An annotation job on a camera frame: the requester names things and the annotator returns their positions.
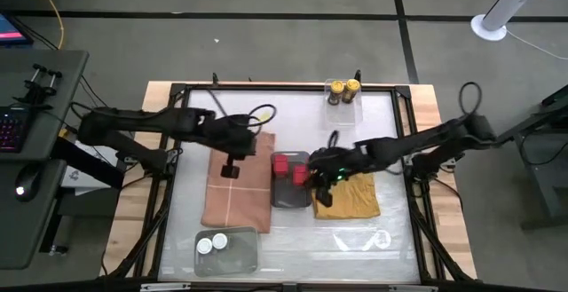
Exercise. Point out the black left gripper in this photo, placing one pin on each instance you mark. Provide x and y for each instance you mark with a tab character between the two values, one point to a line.
233	136

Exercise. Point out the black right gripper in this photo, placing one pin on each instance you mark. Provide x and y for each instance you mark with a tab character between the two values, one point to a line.
337	163

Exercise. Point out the white round caps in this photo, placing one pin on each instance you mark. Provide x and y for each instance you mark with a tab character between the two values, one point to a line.
219	240

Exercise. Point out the clear plastic bin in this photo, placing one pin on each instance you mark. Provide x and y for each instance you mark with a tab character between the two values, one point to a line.
242	252

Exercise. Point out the yellow-lid chili spice jar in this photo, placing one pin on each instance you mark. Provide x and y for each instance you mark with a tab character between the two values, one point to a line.
352	89
336	91

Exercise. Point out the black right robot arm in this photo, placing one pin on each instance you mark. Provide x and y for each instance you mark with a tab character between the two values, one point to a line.
421	143

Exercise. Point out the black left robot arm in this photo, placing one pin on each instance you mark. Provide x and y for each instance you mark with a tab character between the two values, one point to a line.
146	121

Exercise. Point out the dark grey plastic tray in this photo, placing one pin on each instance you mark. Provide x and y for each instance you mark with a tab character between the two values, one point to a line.
288	192

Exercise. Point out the brown checked cloth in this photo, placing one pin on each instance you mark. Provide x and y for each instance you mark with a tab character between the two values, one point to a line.
244	203

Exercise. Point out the mustard yellow cloth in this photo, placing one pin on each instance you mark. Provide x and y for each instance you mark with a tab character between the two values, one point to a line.
355	199

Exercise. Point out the white translucent table cover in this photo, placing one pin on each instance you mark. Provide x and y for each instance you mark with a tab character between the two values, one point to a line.
302	247

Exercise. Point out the yellow-capped jars in holder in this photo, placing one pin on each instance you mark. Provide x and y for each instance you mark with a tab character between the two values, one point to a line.
344	114

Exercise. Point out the white-lid spice jar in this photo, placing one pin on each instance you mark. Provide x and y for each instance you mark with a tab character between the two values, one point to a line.
204	246

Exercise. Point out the white cardboard box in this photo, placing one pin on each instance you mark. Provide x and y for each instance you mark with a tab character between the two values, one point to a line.
75	177

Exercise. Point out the black computer mouse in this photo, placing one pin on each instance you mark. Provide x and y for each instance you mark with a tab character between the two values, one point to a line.
27	183

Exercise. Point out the black desk clamp holder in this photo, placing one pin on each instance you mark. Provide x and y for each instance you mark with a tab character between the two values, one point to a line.
40	89

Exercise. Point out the grey desk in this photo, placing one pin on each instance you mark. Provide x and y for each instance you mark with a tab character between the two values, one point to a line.
40	83

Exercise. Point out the black keyboard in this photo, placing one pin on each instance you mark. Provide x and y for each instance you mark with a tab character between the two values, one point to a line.
12	128

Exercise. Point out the black equipment stand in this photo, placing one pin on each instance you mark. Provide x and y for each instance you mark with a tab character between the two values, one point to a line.
546	163

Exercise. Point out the computer monitor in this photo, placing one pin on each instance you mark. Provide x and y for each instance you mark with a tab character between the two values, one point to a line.
11	30

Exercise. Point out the black aluminium table frame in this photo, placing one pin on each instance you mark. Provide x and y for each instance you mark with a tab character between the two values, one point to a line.
288	87

